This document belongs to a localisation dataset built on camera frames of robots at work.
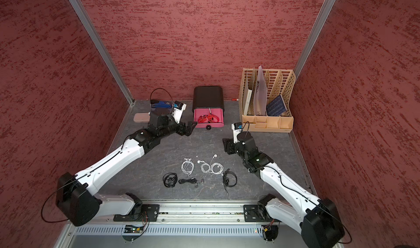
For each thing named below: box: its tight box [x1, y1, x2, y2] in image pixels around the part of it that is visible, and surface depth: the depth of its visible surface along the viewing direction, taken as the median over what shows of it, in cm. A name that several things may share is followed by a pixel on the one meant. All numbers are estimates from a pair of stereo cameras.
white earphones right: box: [210, 154, 224, 176], surface depth 89 cm
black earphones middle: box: [178, 176, 204, 188], surface depth 85 cm
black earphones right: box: [222, 168, 238, 196], surface depth 86 cm
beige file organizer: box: [238, 68, 297, 134], surface depth 105 cm
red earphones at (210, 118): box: [203, 107, 220, 123], surface depth 96 cm
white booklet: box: [243, 89, 253, 116], surface depth 94 cm
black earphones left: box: [162, 172, 178, 188], surface depth 85 cm
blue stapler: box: [153, 101, 173, 109], surface depth 119 cm
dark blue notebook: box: [265, 93, 287, 117], surface depth 105 cm
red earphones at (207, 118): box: [197, 113, 217, 124], surface depth 96 cm
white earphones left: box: [181, 157, 195, 177], surface depth 90 cm
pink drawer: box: [193, 108, 225, 128], surface depth 96 cm
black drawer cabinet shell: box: [192, 85, 225, 114], surface depth 108 cm
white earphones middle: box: [196, 160, 213, 174], surface depth 90 cm
